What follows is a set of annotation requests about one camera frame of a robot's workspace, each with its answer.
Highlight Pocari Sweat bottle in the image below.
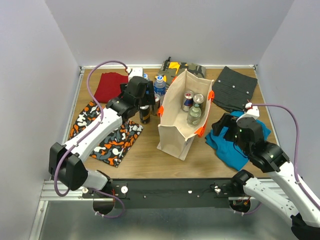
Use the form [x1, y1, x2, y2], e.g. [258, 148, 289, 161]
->
[153, 75, 166, 97]
[143, 73, 150, 81]

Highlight red tab can front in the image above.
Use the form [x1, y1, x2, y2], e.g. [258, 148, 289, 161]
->
[151, 93, 161, 116]

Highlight red tab can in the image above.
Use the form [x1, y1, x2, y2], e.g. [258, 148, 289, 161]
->
[181, 90, 194, 112]
[151, 93, 161, 116]

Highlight green cap glass bottle back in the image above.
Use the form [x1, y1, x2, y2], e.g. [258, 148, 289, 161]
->
[186, 103, 202, 126]

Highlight beige canvas tote bag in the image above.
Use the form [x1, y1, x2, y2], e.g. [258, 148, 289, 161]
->
[157, 70, 215, 161]

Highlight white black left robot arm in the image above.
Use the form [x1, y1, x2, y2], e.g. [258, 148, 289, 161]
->
[48, 76, 155, 198]

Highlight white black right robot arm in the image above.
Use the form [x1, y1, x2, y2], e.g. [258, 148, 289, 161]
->
[212, 113, 320, 240]

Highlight teal blue shirt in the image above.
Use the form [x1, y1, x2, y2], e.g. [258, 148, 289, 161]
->
[205, 111, 272, 172]

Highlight dark grey buttoned garment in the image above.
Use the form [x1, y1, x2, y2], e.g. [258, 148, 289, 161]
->
[212, 66, 258, 113]

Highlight folded red shirt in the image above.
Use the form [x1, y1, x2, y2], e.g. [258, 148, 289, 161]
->
[94, 72, 128, 104]

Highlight camouflage yellow green shorts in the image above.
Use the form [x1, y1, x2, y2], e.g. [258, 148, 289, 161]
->
[155, 57, 206, 87]

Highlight red tab can back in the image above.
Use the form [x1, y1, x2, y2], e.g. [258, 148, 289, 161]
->
[181, 90, 194, 112]

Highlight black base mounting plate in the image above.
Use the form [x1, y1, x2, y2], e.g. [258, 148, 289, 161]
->
[82, 177, 261, 210]

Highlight orange black patterned shorts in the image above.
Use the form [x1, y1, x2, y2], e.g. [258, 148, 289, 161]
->
[68, 101, 144, 168]

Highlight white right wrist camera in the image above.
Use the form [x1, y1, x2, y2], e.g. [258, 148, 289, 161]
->
[240, 102, 260, 120]

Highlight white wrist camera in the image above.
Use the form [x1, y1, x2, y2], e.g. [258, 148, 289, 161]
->
[240, 102, 260, 120]
[126, 67, 144, 81]

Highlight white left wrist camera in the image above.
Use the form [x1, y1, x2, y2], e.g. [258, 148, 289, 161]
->
[126, 67, 144, 81]

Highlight aluminium table frame rail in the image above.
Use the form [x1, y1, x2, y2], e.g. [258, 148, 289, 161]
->
[28, 65, 320, 240]

